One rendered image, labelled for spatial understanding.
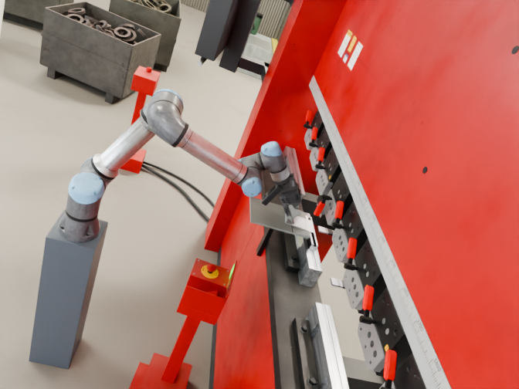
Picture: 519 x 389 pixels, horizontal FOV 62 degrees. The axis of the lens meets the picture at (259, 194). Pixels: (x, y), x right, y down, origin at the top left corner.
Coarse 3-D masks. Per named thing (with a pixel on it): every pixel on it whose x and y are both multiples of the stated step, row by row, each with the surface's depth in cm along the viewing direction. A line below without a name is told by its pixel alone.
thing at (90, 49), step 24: (48, 24) 401; (72, 24) 397; (96, 24) 421; (120, 24) 431; (48, 48) 412; (72, 48) 407; (96, 48) 404; (120, 48) 399; (144, 48) 426; (48, 72) 425; (72, 72) 420; (96, 72) 415; (120, 72) 410; (120, 96) 423
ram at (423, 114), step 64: (384, 0) 170; (448, 0) 123; (512, 0) 97; (320, 64) 231; (384, 64) 153; (448, 64) 114; (512, 64) 91; (384, 128) 139; (448, 128) 106; (512, 128) 86; (384, 192) 127; (448, 192) 99; (512, 192) 81; (448, 256) 93; (512, 256) 77; (448, 320) 88; (512, 320) 73; (512, 384) 70
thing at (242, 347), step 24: (240, 216) 264; (240, 240) 245; (240, 264) 228; (264, 264) 185; (240, 288) 214; (264, 288) 176; (240, 312) 201; (264, 312) 167; (216, 336) 234; (240, 336) 189; (264, 336) 159; (216, 360) 219; (240, 360) 179; (264, 360) 152; (216, 384) 205; (240, 384) 170; (264, 384) 145
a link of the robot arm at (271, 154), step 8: (264, 144) 170; (272, 144) 168; (264, 152) 167; (272, 152) 166; (280, 152) 168; (264, 160) 168; (272, 160) 168; (280, 160) 169; (272, 168) 170; (280, 168) 170
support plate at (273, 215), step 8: (256, 200) 189; (256, 208) 183; (264, 208) 186; (272, 208) 188; (280, 208) 190; (256, 216) 179; (264, 216) 181; (272, 216) 183; (280, 216) 185; (304, 216) 192; (256, 224) 176; (264, 224) 176; (272, 224) 178; (280, 224) 181; (288, 232) 179; (296, 232) 180; (304, 232) 182
